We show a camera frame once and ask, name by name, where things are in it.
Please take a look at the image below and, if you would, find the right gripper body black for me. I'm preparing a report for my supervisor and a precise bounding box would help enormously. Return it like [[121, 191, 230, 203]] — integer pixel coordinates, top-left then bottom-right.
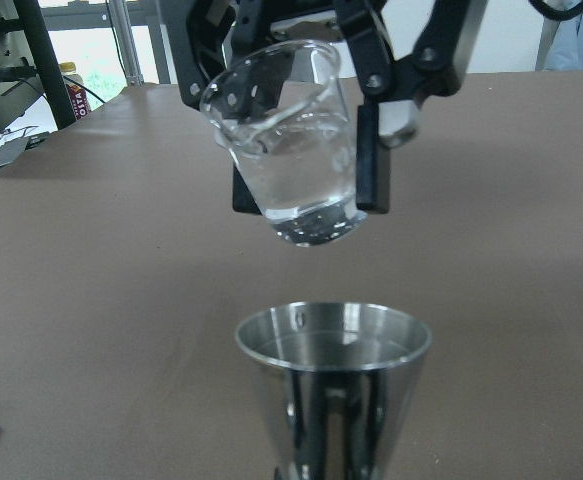
[[159, 1, 486, 108]]

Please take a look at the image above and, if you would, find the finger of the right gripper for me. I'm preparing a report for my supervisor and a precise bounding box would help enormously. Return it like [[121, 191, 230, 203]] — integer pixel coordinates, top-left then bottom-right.
[[220, 1, 291, 215], [334, 1, 420, 214]]

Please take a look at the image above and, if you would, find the small clear glass beaker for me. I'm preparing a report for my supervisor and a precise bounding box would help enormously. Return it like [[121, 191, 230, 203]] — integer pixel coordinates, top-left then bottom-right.
[[200, 40, 367, 247]]

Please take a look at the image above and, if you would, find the steel jigger measuring cup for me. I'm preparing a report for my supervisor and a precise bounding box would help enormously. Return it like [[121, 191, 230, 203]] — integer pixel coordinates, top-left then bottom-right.
[[235, 302, 432, 479]]

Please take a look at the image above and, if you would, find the black monitor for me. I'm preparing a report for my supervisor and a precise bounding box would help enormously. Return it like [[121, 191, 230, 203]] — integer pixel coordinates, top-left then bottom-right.
[[0, 0, 76, 142]]

